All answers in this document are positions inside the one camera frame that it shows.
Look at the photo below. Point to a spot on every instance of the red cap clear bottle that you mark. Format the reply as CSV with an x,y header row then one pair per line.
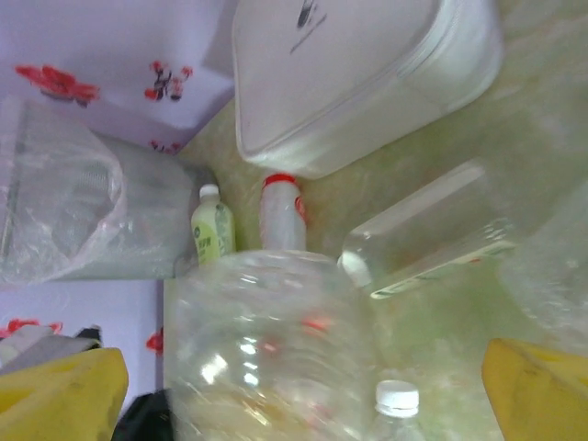
x,y
280,216

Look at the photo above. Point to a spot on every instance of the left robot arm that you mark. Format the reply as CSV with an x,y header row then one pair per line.
x,y
41,344

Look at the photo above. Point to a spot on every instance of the large clear plastic bottle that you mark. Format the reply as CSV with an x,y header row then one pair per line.
x,y
257,344

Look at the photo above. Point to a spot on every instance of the green label drink bottle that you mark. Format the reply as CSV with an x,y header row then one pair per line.
x,y
211,229

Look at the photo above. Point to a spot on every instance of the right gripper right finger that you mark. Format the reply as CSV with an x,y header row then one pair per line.
x,y
542,399

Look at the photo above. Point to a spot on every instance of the small white cap bottle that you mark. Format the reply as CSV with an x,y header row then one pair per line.
x,y
395,399

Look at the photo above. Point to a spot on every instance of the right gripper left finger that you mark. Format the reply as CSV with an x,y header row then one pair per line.
x,y
55,404

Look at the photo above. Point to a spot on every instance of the white zippered case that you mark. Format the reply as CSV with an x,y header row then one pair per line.
x,y
344,69

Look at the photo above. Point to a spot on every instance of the clear round waste bin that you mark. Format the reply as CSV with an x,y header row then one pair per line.
x,y
151,220

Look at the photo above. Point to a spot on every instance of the clear rectangular plastic package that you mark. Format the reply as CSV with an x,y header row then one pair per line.
x,y
413,239

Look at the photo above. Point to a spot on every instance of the clear plastic bag liner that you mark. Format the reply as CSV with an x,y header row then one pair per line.
x,y
59,193

